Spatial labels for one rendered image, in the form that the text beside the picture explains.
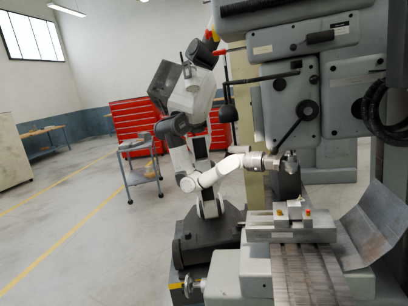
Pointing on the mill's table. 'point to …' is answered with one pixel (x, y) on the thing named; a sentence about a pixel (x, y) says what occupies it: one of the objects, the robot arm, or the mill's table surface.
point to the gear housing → (341, 29)
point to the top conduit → (252, 6)
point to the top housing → (276, 16)
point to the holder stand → (286, 184)
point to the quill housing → (289, 103)
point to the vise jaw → (280, 222)
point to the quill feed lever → (312, 109)
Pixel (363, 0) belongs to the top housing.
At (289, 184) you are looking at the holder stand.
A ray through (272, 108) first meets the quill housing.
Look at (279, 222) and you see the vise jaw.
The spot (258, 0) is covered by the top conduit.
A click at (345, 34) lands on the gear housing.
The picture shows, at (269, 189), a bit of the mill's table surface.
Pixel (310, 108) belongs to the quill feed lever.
